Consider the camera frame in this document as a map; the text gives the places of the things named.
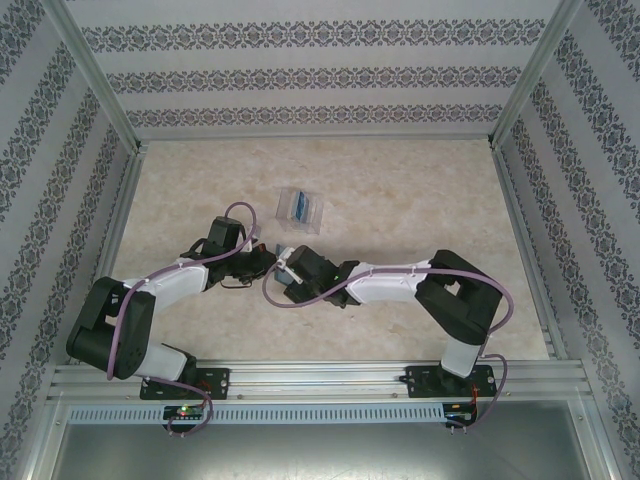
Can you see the teal card holder wallet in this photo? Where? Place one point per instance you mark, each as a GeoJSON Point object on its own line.
{"type": "Point", "coordinates": [283, 276]}

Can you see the clear acrylic card stand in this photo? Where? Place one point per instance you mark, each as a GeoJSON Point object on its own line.
{"type": "Point", "coordinates": [310, 220]}

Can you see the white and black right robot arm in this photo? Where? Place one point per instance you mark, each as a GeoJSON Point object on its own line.
{"type": "Point", "coordinates": [390, 285]}

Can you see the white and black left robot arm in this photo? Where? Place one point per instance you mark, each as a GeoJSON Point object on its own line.
{"type": "Point", "coordinates": [170, 285]}

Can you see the circuit board with green light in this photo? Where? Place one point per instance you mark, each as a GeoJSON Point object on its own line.
{"type": "Point", "coordinates": [184, 412]}

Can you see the grey metal sheet panel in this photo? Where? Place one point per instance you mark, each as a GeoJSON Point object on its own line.
{"type": "Point", "coordinates": [320, 452]}

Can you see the circuit board with orange light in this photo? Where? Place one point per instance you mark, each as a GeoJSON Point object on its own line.
{"type": "Point", "coordinates": [461, 411]}

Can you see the aluminium mounting rail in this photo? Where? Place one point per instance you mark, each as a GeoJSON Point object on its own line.
{"type": "Point", "coordinates": [320, 377]}

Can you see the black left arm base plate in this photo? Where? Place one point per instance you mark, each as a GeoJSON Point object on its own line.
{"type": "Point", "coordinates": [220, 382]}

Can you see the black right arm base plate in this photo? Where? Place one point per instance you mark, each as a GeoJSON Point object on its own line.
{"type": "Point", "coordinates": [420, 382]}

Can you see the aluminium side rail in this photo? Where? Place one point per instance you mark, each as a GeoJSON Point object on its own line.
{"type": "Point", "coordinates": [107, 225]}

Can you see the aluminium frame post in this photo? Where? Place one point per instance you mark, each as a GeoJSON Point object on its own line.
{"type": "Point", "coordinates": [95, 75]}
{"type": "Point", "coordinates": [535, 70]}

